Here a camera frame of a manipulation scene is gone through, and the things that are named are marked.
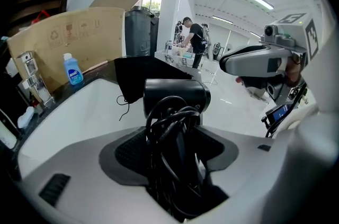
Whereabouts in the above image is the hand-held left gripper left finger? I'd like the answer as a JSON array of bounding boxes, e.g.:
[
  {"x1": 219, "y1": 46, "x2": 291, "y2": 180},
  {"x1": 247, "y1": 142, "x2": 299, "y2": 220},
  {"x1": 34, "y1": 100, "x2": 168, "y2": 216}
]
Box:
[{"x1": 17, "y1": 126, "x2": 183, "y2": 224}]

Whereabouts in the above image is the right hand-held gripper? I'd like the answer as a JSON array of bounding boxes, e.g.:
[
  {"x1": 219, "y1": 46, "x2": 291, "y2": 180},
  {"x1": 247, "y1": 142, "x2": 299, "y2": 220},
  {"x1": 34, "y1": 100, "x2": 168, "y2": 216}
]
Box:
[{"x1": 219, "y1": 13, "x2": 320, "y2": 107}]

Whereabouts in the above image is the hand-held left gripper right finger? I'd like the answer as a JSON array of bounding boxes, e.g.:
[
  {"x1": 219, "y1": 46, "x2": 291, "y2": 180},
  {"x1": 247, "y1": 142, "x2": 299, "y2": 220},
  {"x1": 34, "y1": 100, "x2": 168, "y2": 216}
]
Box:
[{"x1": 190, "y1": 124, "x2": 296, "y2": 224}]

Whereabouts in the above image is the black cloth bag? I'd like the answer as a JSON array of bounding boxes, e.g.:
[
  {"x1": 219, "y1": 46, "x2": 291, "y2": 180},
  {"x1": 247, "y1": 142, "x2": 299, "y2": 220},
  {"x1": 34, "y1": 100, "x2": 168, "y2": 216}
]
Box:
[{"x1": 113, "y1": 56, "x2": 194, "y2": 122}]

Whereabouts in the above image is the person's right hand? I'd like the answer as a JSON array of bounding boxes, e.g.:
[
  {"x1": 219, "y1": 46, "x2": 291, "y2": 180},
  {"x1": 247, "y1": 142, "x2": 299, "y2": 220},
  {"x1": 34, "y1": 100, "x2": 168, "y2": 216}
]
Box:
[{"x1": 284, "y1": 55, "x2": 305, "y2": 88}]

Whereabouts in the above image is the small black screen device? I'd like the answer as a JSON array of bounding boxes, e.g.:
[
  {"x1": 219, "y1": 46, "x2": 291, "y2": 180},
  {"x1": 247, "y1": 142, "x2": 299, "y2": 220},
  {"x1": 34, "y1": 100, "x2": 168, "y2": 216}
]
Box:
[{"x1": 261, "y1": 104, "x2": 292, "y2": 124}]

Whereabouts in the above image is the white bottle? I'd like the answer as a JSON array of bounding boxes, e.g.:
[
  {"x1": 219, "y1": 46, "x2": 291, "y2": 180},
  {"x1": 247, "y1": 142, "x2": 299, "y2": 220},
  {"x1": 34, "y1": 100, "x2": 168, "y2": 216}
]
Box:
[{"x1": 0, "y1": 119, "x2": 18, "y2": 150}]

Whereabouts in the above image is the white work table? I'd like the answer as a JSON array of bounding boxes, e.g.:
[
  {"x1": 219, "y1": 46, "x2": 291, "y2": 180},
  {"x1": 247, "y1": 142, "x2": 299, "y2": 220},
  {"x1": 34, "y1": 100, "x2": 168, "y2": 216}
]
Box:
[{"x1": 155, "y1": 48, "x2": 198, "y2": 67}]

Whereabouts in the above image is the blue dish soap bottle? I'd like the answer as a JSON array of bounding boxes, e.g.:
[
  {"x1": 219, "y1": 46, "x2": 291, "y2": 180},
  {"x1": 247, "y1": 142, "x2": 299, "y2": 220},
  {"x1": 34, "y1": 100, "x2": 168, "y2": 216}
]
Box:
[{"x1": 63, "y1": 52, "x2": 84, "y2": 86}]

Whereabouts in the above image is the chrome faucet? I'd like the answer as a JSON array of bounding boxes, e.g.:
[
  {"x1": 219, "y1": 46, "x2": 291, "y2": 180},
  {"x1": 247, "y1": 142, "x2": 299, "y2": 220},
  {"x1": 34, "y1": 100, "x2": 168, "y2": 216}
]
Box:
[{"x1": 15, "y1": 50, "x2": 56, "y2": 109}]

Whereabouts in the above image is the dark grey trash bin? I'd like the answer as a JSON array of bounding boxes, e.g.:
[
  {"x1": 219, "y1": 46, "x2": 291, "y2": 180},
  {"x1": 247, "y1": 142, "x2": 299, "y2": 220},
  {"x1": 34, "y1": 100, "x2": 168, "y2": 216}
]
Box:
[{"x1": 124, "y1": 5, "x2": 160, "y2": 58}]

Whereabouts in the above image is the brown cardboard box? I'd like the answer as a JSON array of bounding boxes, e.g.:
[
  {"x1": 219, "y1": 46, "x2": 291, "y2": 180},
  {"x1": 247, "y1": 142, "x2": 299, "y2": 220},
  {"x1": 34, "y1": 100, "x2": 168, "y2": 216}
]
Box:
[{"x1": 6, "y1": 0, "x2": 150, "y2": 95}]

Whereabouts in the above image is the black cable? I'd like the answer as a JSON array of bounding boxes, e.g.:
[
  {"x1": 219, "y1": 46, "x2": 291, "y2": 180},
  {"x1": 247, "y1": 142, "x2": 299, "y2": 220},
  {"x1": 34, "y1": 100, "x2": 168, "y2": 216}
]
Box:
[{"x1": 264, "y1": 82, "x2": 308, "y2": 138}]

